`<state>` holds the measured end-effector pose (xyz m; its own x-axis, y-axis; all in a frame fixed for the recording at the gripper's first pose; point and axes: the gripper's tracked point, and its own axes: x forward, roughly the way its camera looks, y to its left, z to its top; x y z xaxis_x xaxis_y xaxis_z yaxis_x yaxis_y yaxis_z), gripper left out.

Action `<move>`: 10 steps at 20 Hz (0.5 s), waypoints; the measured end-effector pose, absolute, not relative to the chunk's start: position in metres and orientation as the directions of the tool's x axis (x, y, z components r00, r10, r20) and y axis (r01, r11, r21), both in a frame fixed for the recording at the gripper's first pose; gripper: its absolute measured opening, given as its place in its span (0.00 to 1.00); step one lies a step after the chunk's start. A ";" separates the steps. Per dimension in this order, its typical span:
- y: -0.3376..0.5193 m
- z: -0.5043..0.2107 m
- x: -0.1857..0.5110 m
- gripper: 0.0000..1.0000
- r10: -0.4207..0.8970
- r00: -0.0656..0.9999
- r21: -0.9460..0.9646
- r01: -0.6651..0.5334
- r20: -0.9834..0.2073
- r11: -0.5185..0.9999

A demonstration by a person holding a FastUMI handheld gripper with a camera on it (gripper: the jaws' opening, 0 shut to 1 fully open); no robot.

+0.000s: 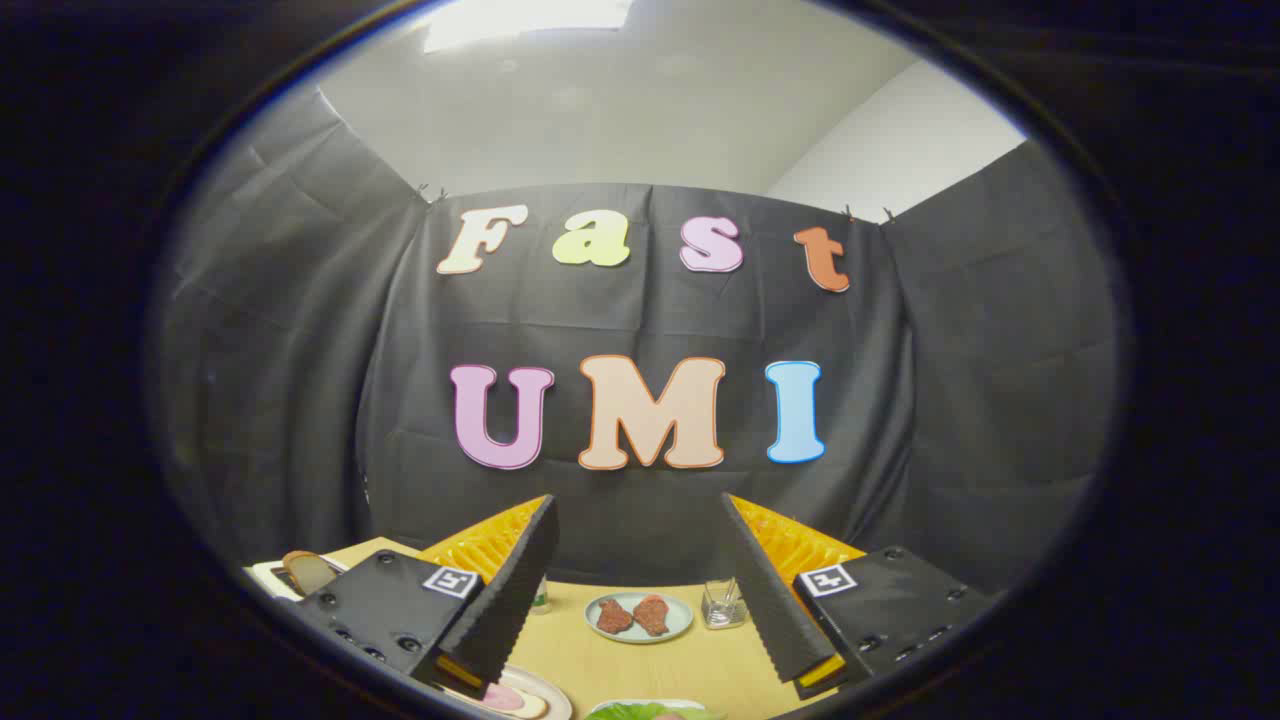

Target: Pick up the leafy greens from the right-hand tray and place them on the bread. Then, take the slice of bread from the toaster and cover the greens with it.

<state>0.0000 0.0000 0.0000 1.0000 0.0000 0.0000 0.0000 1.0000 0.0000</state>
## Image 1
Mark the bread slice under ham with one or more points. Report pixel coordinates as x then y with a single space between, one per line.
538 707

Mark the clear water bottle green cap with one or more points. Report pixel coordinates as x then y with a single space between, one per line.
541 597

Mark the white toaster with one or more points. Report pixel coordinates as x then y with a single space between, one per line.
262 575

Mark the green lettuce leaf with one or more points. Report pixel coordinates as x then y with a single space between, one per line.
640 713

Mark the white curved dish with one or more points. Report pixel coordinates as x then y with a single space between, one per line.
650 703

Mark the pink ham slice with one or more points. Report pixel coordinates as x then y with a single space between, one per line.
502 698

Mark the ceiling light panel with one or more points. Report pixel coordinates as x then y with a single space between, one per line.
520 20

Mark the plain white bread slice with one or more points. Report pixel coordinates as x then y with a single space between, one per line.
308 572

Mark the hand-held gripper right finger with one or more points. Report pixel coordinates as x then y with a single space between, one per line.
770 600

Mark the round beige plate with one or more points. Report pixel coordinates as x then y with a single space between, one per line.
555 700

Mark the black backdrop cloth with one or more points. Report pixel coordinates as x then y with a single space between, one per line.
640 320

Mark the pale blue oval plate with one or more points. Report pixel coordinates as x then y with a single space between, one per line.
680 612

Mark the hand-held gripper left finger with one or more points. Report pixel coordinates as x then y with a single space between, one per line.
505 600

